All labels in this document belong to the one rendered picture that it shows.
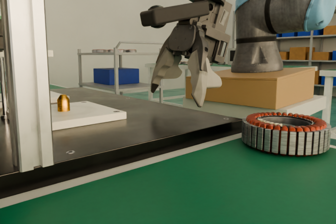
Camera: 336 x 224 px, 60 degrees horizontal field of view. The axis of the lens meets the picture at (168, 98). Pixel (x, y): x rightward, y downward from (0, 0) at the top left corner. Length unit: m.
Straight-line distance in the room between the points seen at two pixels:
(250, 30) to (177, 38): 0.38
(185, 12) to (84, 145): 0.27
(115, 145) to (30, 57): 0.13
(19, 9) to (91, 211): 0.18
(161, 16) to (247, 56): 0.45
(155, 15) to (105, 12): 6.17
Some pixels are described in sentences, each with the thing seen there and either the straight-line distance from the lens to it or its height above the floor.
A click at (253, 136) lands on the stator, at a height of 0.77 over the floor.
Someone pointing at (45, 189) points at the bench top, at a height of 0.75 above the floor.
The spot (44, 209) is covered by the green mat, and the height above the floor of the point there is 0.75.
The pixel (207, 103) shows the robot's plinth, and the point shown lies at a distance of 0.84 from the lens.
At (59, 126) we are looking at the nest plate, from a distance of 0.44.
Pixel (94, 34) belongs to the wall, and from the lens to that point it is 6.46.
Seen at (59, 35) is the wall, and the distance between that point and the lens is 6.17.
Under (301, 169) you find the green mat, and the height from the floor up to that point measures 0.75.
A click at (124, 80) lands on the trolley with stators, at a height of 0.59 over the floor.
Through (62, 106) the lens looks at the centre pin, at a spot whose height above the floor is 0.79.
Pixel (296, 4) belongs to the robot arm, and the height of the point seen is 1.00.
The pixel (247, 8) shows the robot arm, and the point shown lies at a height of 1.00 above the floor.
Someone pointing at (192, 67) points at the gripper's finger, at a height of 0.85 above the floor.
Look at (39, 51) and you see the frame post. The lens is 0.28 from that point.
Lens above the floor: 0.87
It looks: 8 degrees down
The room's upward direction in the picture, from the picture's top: straight up
